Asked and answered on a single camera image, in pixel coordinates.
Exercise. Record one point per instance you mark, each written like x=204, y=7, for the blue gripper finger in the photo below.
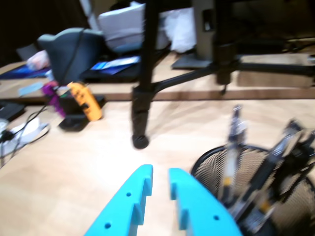
x=120, y=209
x=201, y=211

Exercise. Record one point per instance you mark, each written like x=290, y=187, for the grey grip clear pen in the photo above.
x=232, y=157

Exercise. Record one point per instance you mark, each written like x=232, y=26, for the black retractable pen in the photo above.
x=270, y=196

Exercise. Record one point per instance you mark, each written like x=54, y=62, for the black grip clear stick pen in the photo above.
x=268, y=167

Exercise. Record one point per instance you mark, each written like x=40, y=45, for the black mesh pen holder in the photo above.
x=209, y=167

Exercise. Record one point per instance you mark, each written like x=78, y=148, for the black controller dock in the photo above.
x=71, y=123

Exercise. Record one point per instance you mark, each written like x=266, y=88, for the orange game controller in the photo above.
x=88, y=103

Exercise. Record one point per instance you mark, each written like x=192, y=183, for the white adapter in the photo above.
x=29, y=130

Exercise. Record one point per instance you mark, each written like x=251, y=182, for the purple plastic object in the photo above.
x=53, y=98

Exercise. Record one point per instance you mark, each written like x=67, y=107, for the blue printed booklet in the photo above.
x=110, y=65

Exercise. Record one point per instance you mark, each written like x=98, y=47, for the black flat device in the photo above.
x=9, y=110

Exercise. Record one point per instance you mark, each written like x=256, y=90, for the light blue card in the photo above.
x=30, y=89

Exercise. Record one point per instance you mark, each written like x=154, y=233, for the black tripod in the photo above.
x=148, y=49

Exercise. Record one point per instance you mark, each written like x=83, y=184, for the dark blue book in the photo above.
x=22, y=72

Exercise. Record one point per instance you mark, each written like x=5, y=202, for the pink packet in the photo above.
x=38, y=60

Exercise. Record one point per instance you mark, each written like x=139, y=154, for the grey rounded object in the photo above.
x=64, y=46

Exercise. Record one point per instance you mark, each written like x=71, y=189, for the grey monitor stand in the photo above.
x=201, y=37

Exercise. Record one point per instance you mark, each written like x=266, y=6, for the white plastic bag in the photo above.
x=180, y=29

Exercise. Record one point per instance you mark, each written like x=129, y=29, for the white soft case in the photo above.
x=123, y=24

